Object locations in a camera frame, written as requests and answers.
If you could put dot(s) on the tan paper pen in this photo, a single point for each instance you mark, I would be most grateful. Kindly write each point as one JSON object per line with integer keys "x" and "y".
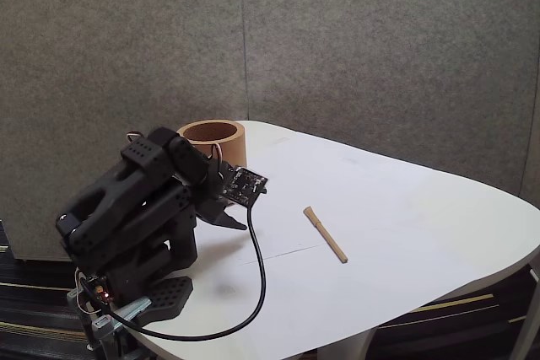
{"x": 327, "y": 235}

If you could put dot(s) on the brown cork pen holder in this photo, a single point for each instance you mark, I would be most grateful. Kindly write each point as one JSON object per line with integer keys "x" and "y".
{"x": 232, "y": 145}

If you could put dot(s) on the grey metal table clamp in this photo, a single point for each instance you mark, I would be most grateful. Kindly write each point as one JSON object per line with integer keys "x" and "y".
{"x": 135, "y": 307}

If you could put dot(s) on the white table leg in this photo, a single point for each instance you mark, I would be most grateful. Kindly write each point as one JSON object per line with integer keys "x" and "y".
{"x": 523, "y": 334}
{"x": 341, "y": 347}

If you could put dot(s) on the bare camera circuit board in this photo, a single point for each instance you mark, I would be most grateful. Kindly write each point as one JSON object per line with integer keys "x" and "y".
{"x": 244, "y": 185}

